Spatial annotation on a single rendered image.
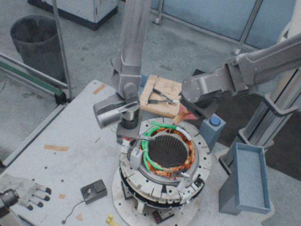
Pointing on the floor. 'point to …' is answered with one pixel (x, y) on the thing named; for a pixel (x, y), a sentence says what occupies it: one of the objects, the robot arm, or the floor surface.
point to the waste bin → (45, 62)
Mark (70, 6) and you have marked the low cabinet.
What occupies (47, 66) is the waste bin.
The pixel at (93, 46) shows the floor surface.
